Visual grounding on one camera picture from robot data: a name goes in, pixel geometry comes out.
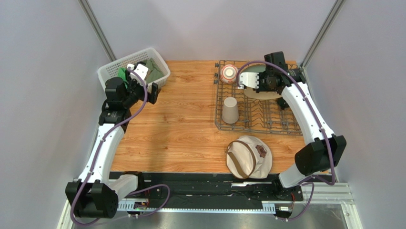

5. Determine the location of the white plastic basket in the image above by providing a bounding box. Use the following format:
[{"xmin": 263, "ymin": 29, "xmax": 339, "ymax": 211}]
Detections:
[{"xmin": 98, "ymin": 48, "xmax": 171, "ymax": 92}]

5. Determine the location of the dark green mug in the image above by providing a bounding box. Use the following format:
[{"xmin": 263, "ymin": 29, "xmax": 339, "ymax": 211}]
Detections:
[{"xmin": 276, "ymin": 97, "xmax": 290, "ymax": 110}]

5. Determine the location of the olive green cloth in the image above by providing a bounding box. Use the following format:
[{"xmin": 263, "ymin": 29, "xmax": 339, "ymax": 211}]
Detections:
[{"xmin": 145, "ymin": 58, "xmax": 164, "ymax": 83}]

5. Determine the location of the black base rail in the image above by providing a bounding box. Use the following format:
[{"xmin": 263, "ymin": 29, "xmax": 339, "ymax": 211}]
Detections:
[{"xmin": 131, "ymin": 172, "xmax": 304, "ymax": 210}]

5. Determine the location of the red white ceramic bowl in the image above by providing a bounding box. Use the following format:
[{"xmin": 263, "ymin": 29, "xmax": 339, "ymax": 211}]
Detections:
[{"xmin": 220, "ymin": 64, "xmax": 238, "ymax": 84}]

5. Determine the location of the bright green cloth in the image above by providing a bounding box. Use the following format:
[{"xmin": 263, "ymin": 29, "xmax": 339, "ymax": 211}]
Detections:
[{"xmin": 117, "ymin": 68, "xmax": 128, "ymax": 88}]

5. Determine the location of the beige ceramic cup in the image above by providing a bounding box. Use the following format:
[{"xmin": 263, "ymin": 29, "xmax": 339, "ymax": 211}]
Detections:
[{"xmin": 222, "ymin": 97, "xmax": 239, "ymax": 124}]

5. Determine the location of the light green flower plate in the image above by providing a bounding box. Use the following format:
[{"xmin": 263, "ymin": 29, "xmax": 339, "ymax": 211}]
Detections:
[{"xmin": 242, "ymin": 64, "xmax": 266, "ymax": 73}]

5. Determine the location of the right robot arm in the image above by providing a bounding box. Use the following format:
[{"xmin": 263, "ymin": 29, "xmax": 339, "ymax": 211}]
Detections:
[{"xmin": 259, "ymin": 52, "xmax": 346, "ymax": 199}]

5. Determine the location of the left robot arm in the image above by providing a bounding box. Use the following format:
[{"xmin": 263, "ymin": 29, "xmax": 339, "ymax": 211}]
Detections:
[{"xmin": 65, "ymin": 77, "xmax": 160, "ymax": 219}]

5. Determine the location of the cream bucket hat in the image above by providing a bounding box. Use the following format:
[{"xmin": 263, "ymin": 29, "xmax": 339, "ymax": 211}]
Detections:
[{"xmin": 225, "ymin": 135, "xmax": 273, "ymax": 179}]

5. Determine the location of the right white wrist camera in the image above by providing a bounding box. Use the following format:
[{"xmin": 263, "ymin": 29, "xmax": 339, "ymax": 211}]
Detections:
[{"xmin": 237, "ymin": 72, "xmax": 260, "ymax": 89}]

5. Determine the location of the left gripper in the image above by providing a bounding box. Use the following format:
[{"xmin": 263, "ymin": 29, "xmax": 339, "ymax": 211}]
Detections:
[{"xmin": 122, "ymin": 70, "xmax": 161, "ymax": 109}]

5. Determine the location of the grey wire dish rack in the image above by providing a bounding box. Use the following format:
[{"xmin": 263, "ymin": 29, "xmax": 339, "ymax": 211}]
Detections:
[{"xmin": 214, "ymin": 60, "xmax": 302, "ymax": 136}]

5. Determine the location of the cream bird plate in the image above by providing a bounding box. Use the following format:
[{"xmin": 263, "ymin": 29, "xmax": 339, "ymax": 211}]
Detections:
[{"xmin": 244, "ymin": 87, "xmax": 282, "ymax": 100}]

